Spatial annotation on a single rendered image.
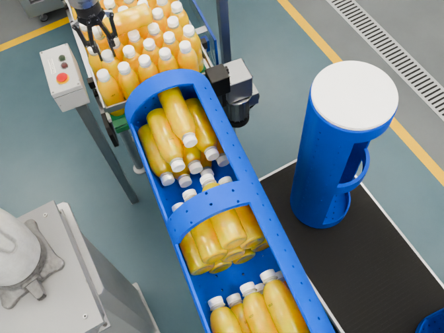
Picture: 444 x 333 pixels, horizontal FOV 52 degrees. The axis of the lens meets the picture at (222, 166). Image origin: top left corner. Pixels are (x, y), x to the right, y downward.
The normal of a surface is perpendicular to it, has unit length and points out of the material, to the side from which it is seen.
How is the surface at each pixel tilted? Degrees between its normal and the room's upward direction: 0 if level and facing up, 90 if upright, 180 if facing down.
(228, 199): 12
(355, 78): 0
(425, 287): 0
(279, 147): 0
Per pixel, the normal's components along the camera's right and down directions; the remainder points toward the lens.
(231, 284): 0.15, -0.54
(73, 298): -0.06, -0.47
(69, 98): 0.38, 0.81
